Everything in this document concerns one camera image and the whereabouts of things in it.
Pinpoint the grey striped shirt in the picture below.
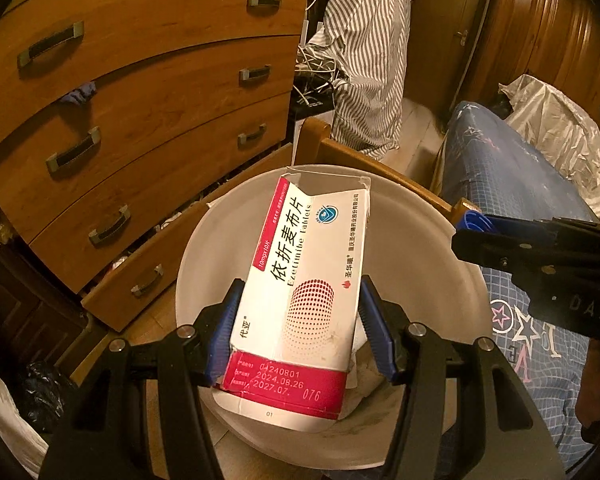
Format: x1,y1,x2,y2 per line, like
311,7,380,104
307,0,421,151

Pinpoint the shiny white plastic bag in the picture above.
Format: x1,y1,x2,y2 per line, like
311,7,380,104
500,74,600,218

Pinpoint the white plastic bin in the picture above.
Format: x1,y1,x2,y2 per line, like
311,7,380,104
175,164,496,468

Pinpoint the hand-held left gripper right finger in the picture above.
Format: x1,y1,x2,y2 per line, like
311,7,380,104
357,274,566,480

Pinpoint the black plastic bag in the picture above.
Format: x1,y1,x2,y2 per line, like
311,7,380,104
17,360,76,433

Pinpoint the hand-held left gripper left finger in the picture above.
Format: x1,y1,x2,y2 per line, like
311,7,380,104
39,277,246,480

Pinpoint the wooden bed frame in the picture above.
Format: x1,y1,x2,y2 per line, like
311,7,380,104
297,116,476,226

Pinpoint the white satin cloth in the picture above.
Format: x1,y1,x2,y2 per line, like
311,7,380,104
0,340,48,466

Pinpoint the white and red medicine box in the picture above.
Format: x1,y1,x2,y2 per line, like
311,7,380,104
212,174,372,433

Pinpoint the wooden wardrobe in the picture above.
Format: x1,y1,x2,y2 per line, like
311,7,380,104
400,0,600,126

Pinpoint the wooden chest of drawers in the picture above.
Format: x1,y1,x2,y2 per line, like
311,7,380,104
0,0,311,333

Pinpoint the tangle of white cables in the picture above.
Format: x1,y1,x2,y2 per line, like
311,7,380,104
292,42,351,108

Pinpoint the blue printed bed sheet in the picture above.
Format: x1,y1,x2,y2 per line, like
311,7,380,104
432,101,600,461

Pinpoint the small blue cloth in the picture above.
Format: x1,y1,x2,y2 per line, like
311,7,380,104
57,82,98,106

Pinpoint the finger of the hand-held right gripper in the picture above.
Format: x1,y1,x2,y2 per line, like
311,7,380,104
451,227,546,273
462,211,546,235

